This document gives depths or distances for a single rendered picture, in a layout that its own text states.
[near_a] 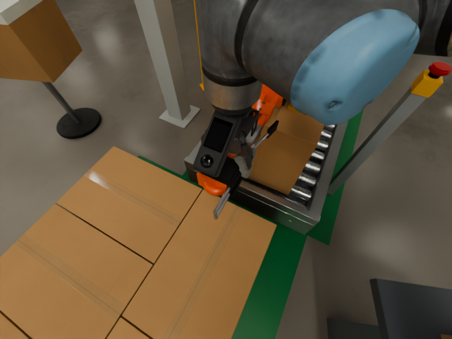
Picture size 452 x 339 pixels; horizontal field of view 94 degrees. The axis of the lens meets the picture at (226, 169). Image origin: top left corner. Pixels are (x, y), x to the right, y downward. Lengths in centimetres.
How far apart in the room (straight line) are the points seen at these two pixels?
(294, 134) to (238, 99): 49
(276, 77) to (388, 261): 173
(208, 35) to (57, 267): 109
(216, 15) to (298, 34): 10
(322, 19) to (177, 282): 93
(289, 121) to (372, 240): 125
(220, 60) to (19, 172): 228
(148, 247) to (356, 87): 97
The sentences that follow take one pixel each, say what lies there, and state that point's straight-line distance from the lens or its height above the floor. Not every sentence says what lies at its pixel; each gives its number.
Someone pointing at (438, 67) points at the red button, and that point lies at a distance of 118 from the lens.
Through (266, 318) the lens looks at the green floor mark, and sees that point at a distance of 152.
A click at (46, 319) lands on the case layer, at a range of 117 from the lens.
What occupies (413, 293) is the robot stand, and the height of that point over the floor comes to 75.
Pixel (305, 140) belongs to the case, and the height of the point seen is 95.
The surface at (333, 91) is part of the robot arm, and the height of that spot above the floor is 140.
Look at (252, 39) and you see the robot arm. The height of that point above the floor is 141.
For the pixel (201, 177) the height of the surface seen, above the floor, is 110.
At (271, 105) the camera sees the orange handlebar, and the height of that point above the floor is 109.
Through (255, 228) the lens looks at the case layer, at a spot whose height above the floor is 54.
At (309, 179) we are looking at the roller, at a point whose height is 55.
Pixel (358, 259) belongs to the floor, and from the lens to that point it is 176.
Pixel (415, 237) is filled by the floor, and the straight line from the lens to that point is 204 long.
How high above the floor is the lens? 150
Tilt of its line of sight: 58 degrees down
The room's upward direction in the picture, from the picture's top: straight up
